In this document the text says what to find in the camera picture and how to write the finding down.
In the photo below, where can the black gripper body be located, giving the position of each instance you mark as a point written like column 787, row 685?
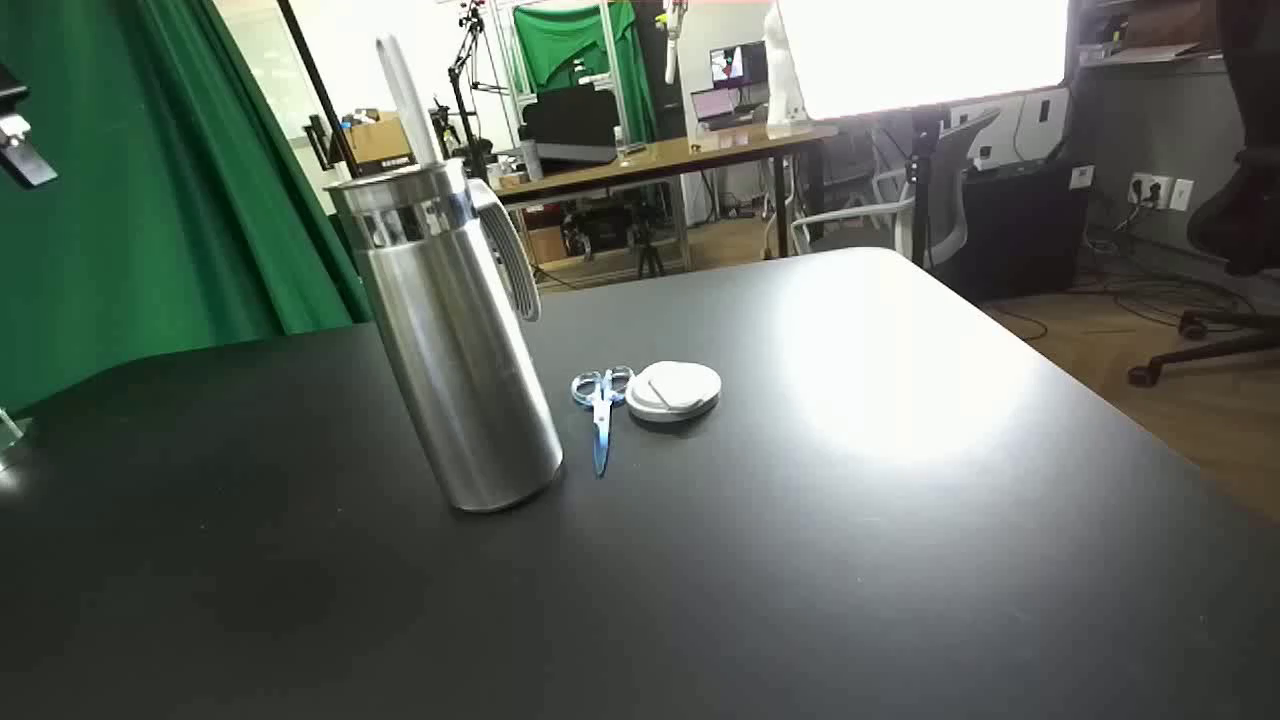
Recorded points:
column 27, row 148

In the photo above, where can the green curtain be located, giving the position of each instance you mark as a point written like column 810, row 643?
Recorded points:
column 146, row 201

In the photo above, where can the cardboard box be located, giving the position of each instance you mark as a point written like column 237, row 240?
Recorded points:
column 376, row 141

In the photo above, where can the black lamp stand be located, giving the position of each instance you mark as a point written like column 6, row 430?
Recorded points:
column 470, row 83

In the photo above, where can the green backdrop cloth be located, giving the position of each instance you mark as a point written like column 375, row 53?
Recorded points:
column 566, row 47

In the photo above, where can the small black tripod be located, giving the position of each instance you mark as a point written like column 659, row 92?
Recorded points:
column 648, row 251

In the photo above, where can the blue scissors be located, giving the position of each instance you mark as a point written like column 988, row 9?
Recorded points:
column 600, row 421

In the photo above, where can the wooden desk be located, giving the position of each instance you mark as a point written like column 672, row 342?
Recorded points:
column 665, row 153

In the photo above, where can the white round lid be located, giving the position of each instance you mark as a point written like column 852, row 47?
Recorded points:
column 672, row 388

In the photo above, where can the bright light panel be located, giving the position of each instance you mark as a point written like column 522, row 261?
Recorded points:
column 923, row 53

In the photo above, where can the black cabinet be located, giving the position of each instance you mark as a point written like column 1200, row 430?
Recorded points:
column 1020, row 226

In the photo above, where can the black office chair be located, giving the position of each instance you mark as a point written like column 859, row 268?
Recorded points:
column 1241, row 213

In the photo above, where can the white wall outlet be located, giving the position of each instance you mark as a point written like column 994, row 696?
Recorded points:
column 1183, row 195
column 1148, row 191

